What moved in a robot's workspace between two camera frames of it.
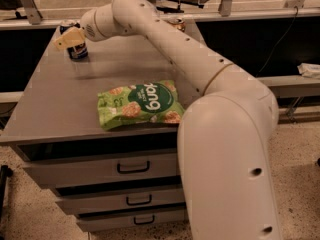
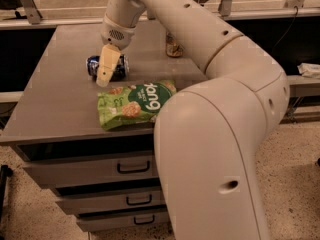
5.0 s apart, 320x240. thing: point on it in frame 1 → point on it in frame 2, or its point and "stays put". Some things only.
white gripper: [88, 24] → [116, 34]
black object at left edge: [5, 171] stays put
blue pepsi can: [78, 52] → [120, 73]
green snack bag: [144, 102] stays put
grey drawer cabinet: [125, 179] stays put
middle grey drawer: [123, 200] stays put
